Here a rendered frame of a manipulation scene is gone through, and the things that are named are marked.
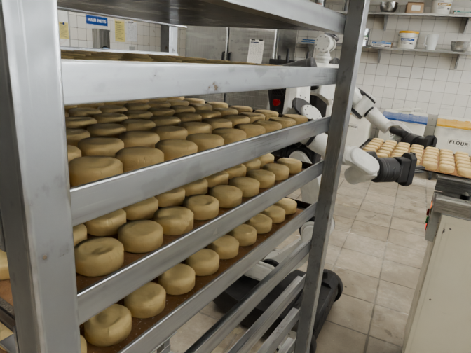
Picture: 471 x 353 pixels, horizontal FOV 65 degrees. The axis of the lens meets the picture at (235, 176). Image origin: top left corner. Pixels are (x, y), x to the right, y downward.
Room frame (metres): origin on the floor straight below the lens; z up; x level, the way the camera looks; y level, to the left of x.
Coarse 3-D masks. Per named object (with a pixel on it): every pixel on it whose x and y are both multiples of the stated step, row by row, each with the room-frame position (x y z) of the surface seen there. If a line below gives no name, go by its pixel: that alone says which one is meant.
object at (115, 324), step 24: (264, 216) 0.64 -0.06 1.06; (288, 216) 0.69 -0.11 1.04; (216, 240) 0.53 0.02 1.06; (240, 240) 0.56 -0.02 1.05; (192, 264) 0.46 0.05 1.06; (216, 264) 0.47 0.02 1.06; (144, 288) 0.40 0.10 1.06; (168, 288) 0.41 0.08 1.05; (192, 288) 0.43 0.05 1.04; (120, 312) 0.35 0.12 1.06; (144, 312) 0.36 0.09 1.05; (168, 312) 0.38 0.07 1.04; (0, 336) 0.30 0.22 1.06; (96, 336) 0.31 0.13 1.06; (120, 336) 0.32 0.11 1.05
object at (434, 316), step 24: (456, 216) 1.27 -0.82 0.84; (456, 240) 1.26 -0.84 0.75; (432, 264) 1.28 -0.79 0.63; (456, 264) 1.25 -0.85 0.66; (432, 288) 1.27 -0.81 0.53; (456, 288) 1.24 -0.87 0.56; (432, 312) 1.26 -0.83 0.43; (456, 312) 1.23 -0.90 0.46; (408, 336) 1.30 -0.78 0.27; (432, 336) 1.25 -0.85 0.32; (456, 336) 1.21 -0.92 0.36
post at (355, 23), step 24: (360, 0) 0.72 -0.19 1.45; (360, 24) 0.71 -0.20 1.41; (360, 48) 0.73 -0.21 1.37; (336, 96) 0.73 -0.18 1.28; (336, 120) 0.72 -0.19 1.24; (336, 144) 0.72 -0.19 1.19; (336, 168) 0.71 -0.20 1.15; (336, 192) 0.74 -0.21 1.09; (312, 240) 0.73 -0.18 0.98; (312, 264) 0.72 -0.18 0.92; (312, 288) 0.72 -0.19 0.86; (312, 312) 0.71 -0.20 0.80
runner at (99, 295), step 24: (312, 168) 0.68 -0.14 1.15; (264, 192) 0.52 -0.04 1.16; (288, 192) 0.59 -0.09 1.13; (240, 216) 0.46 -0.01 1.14; (192, 240) 0.37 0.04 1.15; (144, 264) 0.31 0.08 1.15; (168, 264) 0.34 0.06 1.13; (96, 288) 0.26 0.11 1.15; (120, 288) 0.29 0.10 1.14; (96, 312) 0.26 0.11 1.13
